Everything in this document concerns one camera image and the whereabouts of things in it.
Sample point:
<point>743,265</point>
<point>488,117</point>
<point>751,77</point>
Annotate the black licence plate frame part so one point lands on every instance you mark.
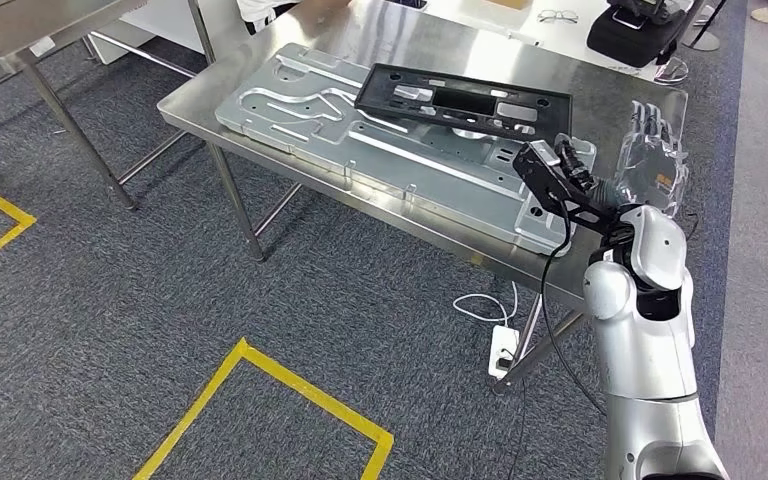
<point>559,122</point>

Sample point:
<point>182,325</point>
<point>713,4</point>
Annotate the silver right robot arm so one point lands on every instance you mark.
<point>649,344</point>

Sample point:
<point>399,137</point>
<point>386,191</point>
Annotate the stainless steel workbench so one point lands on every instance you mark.
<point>596,86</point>

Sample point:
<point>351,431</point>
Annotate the large stamped aluminium panel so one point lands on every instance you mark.
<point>424,179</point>

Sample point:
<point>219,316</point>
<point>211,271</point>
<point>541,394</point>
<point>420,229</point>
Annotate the white power strip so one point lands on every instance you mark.
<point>503,344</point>

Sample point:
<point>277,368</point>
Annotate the white paper sheet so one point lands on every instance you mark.
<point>477,16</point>

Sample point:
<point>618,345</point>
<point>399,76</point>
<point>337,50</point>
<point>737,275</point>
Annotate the thin framed eyeglasses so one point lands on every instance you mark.
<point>546,16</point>

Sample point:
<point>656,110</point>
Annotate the white cabinet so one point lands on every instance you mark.
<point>159,20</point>

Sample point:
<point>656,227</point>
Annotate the black equipment case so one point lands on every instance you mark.
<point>629,40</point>

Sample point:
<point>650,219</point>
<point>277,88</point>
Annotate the grey round stand base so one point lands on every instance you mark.
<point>702,41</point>

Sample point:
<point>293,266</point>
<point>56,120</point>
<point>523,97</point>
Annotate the white label sticker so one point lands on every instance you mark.
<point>43,46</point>

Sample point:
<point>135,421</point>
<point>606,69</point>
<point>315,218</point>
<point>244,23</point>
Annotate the stainless steel side table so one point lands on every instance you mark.
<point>26,20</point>

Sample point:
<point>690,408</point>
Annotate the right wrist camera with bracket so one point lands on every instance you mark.
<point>543,175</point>

